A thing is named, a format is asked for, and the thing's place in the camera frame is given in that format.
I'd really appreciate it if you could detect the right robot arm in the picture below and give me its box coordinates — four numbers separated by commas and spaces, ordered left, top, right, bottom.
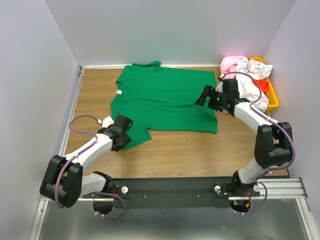
195, 78, 296, 196

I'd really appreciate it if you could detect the orange t-shirt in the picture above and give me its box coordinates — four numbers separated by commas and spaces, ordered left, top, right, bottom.
252, 79, 270, 94

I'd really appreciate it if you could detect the pink t-shirt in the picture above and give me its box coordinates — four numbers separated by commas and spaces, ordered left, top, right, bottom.
220, 55, 245, 79

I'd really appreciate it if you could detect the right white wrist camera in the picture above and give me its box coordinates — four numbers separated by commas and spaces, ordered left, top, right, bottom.
215, 81, 223, 93

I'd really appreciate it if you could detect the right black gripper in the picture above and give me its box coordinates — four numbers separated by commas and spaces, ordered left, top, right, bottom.
195, 85, 227, 113

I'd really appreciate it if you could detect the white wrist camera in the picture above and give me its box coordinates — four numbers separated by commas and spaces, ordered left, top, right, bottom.
96, 116, 114, 128
215, 81, 223, 93

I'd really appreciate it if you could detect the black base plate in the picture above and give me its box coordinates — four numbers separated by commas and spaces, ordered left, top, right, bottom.
91, 177, 260, 214

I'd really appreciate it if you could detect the green t-shirt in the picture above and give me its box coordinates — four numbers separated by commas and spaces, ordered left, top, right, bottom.
110, 61, 218, 150

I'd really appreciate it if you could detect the white t-shirt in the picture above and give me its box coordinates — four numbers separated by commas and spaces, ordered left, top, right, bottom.
235, 57, 274, 113

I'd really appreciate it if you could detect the yellow plastic bin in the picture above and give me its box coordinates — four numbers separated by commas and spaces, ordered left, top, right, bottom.
247, 57, 280, 112

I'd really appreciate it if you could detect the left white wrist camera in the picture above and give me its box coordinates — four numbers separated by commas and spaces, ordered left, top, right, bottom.
96, 116, 114, 128

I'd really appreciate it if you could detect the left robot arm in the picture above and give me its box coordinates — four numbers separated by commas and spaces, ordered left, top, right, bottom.
39, 115, 134, 208

